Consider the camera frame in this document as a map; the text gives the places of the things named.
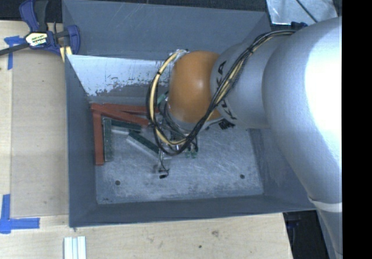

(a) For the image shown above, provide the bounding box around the dark green flat block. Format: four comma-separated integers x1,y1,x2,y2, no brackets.
110,119,144,134
102,117,113,163
127,131,161,155

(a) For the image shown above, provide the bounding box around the grey metal bin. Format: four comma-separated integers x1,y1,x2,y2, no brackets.
61,0,318,228

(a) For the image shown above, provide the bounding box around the red-brown flat block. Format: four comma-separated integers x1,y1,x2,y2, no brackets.
90,103,160,114
91,106,150,127
92,111,105,166

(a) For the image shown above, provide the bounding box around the pale wood flat board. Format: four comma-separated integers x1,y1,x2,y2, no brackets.
9,48,70,218

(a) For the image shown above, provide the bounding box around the black cylinder on white bracket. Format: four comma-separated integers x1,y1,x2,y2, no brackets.
203,117,235,132

